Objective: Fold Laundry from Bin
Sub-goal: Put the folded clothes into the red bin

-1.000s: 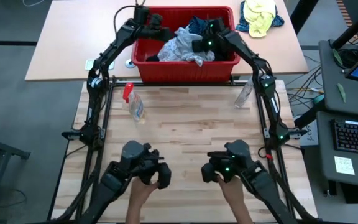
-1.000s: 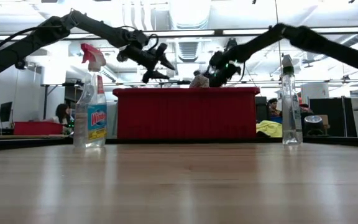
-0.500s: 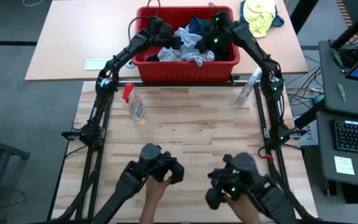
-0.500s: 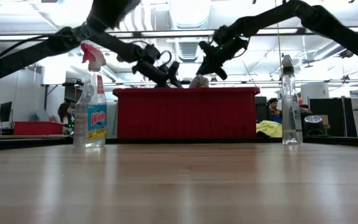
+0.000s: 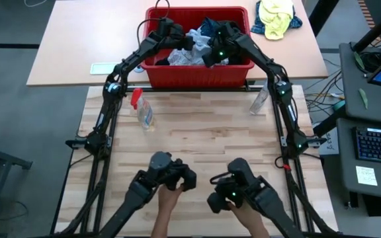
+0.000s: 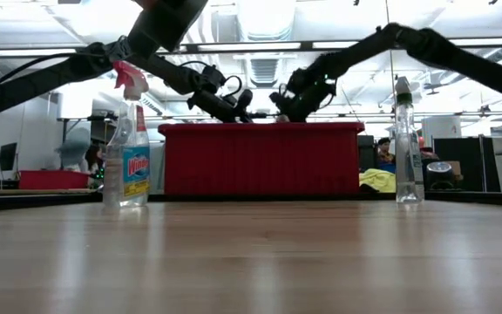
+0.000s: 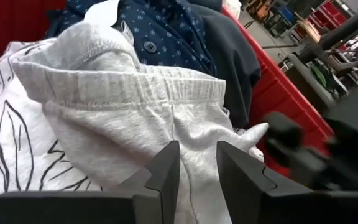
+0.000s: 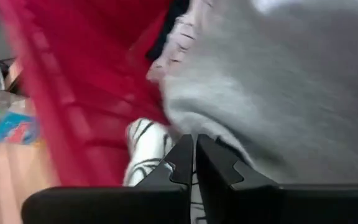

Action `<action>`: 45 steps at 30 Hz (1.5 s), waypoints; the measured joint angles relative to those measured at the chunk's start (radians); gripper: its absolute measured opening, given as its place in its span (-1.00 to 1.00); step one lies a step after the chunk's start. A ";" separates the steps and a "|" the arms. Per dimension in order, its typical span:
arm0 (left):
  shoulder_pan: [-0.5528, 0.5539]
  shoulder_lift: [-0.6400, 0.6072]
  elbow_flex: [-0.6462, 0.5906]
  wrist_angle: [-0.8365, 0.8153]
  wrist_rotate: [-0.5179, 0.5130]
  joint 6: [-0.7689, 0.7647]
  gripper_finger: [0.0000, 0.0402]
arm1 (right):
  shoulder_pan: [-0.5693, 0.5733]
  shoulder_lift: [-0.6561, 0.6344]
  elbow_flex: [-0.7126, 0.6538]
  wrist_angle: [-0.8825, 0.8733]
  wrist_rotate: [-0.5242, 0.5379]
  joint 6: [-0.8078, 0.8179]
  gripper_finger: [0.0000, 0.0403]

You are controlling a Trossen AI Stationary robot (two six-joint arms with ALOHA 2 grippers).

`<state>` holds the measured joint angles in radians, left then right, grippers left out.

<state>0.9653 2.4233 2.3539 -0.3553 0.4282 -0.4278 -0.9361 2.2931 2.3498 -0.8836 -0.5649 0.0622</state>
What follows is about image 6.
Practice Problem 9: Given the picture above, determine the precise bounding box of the black crate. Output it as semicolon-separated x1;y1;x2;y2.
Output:
357;134;377;172

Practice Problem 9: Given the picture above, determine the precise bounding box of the black background monitor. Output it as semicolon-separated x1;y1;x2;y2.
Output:
0;142;18;172

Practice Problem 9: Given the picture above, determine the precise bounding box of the small red storage bin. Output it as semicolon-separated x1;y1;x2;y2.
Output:
18;169;92;191

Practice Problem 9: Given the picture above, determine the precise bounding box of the black room partition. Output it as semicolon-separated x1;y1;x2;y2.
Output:
433;137;502;193

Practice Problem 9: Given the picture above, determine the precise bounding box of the yellow garment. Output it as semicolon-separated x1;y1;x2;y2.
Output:
358;167;397;195

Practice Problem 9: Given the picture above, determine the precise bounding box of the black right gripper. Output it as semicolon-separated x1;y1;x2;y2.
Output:
269;79;338;124

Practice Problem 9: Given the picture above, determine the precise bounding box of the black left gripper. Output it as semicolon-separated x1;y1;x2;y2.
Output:
187;88;270;125

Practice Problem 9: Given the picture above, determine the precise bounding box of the person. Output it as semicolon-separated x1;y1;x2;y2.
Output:
376;136;397;167
84;143;105;176

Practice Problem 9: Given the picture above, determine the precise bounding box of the red plastic laundry bin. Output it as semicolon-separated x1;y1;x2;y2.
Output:
158;121;366;196

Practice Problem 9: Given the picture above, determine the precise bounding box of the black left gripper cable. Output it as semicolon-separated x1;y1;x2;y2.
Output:
180;59;244;100

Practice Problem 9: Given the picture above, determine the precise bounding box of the black cylindrical speaker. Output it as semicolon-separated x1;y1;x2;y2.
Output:
426;161;456;191

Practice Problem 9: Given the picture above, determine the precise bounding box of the slim clear spray bottle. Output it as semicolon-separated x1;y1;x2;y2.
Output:
394;76;426;205

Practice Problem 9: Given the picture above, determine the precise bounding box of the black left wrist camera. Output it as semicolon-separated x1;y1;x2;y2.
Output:
236;88;254;113

